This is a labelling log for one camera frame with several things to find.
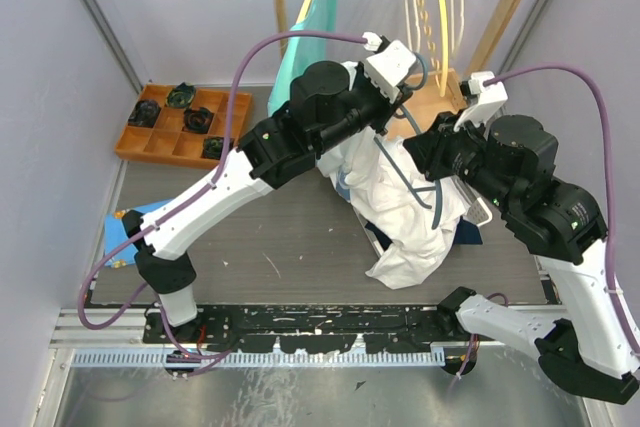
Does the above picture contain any white slotted cable duct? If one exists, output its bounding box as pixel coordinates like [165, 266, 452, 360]
[71, 347, 445, 369]

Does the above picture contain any rolled dark sock middle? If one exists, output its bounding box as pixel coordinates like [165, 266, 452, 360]
[183, 107, 214, 134]

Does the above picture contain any wooden compartment tray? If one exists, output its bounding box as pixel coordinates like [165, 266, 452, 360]
[115, 84, 228, 170]

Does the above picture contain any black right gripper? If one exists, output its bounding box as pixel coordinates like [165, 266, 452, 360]
[402, 106, 517, 212]

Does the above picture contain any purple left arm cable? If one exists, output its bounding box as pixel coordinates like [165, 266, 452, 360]
[78, 32, 369, 378]

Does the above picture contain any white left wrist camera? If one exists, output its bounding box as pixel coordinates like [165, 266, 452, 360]
[362, 32, 417, 103]

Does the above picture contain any white perforated plastic basket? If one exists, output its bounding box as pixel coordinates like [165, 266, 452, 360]
[356, 178, 493, 257]

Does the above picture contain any rolled dark sock top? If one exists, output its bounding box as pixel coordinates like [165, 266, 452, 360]
[166, 82, 197, 109]

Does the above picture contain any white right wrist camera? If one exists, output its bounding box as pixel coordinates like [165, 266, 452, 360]
[454, 71, 508, 132]

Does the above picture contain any rolled dark sock left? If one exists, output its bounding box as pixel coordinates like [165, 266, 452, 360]
[127, 99, 161, 128]

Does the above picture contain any grey blue plastic hanger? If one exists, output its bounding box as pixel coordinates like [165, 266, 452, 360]
[372, 51, 447, 229]

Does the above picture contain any wooden clothes rack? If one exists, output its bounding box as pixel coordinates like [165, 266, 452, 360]
[267, 0, 551, 148]

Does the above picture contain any blue folded cloth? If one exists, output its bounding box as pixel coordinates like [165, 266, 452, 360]
[104, 200, 170, 269]

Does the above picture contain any white t shirt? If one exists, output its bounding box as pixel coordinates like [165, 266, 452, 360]
[365, 227, 456, 290]

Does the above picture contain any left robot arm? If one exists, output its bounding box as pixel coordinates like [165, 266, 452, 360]
[122, 57, 413, 343]

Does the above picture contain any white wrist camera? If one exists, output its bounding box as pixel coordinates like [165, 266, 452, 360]
[454, 71, 508, 132]
[362, 32, 417, 103]

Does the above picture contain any navy t shirt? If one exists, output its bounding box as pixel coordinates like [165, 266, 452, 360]
[364, 218, 483, 251]

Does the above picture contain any rolled dark sock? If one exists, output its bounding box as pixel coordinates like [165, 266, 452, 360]
[183, 107, 214, 134]
[127, 99, 161, 128]
[201, 136, 224, 160]
[166, 82, 197, 109]

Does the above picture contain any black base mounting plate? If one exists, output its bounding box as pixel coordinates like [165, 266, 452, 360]
[171, 304, 470, 354]

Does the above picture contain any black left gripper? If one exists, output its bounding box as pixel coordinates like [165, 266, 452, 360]
[315, 61, 414, 157]

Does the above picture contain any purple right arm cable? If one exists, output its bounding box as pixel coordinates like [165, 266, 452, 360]
[447, 64, 640, 398]

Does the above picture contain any rolled dark sock bottom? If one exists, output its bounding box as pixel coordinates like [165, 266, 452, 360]
[201, 136, 224, 160]

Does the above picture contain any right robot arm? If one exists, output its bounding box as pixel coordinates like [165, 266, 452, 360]
[403, 112, 639, 405]

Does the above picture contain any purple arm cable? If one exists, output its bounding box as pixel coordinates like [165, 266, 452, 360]
[447, 64, 640, 398]
[78, 32, 369, 378]

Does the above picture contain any teal t shirt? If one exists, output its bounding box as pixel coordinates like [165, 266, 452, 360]
[267, 0, 338, 116]

